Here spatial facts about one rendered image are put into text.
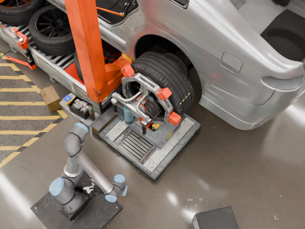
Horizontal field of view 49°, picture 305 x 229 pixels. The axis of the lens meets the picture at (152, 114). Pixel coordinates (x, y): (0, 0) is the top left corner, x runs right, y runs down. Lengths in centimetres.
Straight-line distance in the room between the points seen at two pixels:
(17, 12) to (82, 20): 206
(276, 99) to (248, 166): 133
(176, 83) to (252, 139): 147
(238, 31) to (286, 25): 144
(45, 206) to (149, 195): 102
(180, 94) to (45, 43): 189
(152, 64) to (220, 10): 74
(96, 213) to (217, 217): 109
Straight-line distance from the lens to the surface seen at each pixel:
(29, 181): 378
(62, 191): 299
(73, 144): 254
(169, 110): 285
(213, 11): 251
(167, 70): 284
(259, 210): 370
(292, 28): 385
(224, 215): 322
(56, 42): 406
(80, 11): 252
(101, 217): 320
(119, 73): 343
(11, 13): 459
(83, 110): 336
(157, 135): 356
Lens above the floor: 338
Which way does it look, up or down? 59 degrees down
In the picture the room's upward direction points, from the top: 3 degrees clockwise
